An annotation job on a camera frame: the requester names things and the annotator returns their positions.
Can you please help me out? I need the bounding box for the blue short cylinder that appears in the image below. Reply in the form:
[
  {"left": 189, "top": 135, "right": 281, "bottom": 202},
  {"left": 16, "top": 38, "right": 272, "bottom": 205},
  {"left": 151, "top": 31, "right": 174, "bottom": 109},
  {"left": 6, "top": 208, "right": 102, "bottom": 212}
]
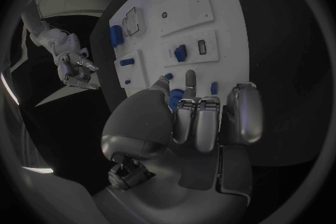
[{"left": 119, "top": 58, "right": 136, "bottom": 67}]

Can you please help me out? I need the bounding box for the blue thick cylinder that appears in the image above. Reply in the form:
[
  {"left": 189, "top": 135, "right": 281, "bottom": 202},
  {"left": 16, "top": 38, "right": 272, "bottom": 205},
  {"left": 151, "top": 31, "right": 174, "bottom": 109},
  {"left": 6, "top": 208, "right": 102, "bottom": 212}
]
[{"left": 109, "top": 25, "right": 124, "bottom": 49}]

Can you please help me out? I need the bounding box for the white task board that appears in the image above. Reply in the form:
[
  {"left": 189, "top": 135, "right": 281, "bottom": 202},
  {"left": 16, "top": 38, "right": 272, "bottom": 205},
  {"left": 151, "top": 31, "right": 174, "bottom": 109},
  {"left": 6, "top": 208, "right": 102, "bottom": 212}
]
[{"left": 108, "top": 0, "right": 250, "bottom": 108}]

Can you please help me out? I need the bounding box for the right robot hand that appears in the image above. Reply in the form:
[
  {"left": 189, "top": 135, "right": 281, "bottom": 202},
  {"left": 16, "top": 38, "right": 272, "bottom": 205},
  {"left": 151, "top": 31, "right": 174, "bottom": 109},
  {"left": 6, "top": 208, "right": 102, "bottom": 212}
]
[{"left": 57, "top": 53, "right": 100, "bottom": 91}]

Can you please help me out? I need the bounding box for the blue rectangular block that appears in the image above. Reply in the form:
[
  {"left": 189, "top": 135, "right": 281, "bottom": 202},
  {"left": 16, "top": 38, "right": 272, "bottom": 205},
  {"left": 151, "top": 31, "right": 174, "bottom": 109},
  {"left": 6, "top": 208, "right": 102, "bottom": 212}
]
[{"left": 172, "top": 44, "right": 188, "bottom": 63}]

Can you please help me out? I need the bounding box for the blue gear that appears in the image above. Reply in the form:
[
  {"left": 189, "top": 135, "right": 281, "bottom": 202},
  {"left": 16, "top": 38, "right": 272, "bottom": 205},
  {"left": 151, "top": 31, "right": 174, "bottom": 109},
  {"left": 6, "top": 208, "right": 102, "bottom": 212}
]
[{"left": 169, "top": 88, "right": 185, "bottom": 113}]

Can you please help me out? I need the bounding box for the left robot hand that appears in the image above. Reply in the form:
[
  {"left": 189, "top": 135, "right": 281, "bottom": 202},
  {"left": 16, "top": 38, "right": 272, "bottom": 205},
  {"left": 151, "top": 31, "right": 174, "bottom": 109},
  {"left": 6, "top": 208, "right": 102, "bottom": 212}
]
[{"left": 91, "top": 69, "right": 264, "bottom": 224}]

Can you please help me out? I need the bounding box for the white cable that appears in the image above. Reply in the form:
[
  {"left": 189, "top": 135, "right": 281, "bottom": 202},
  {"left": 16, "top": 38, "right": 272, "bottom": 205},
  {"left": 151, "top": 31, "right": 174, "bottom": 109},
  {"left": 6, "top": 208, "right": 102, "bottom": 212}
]
[{"left": 40, "top": 20, "right": 74, "bottom": 37}]

